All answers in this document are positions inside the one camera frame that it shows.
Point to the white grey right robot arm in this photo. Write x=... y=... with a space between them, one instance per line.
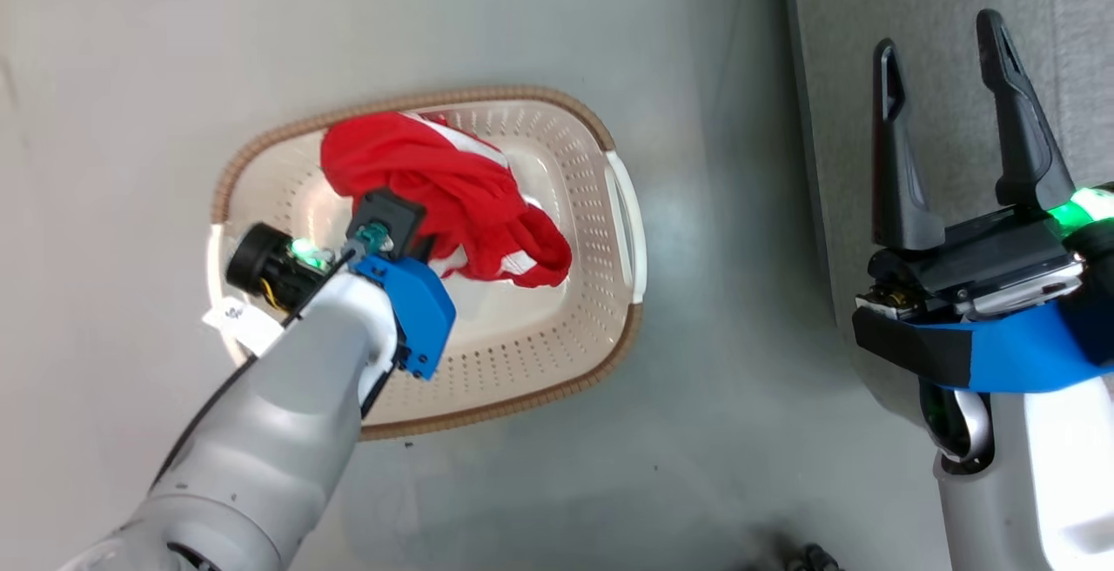
x=1044 y=484

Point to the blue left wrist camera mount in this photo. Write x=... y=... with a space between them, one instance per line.
x=422 y=310

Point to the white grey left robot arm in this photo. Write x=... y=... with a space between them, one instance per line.
x=261 y=449

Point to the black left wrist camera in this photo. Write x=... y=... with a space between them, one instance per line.
x=396 y=214

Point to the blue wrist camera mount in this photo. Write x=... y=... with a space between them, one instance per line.
x=1018 y=353
x=422 y=310

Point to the red white-striped garment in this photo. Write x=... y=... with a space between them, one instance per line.
x=435 y=171

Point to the beige perforated laundry basket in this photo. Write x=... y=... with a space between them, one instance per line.
x=557 y=205

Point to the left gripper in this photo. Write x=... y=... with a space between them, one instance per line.
x=274 y=266

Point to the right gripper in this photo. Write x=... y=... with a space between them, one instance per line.
x=1001 y=258

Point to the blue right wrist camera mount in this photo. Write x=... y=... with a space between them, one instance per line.
x=1018 y=353

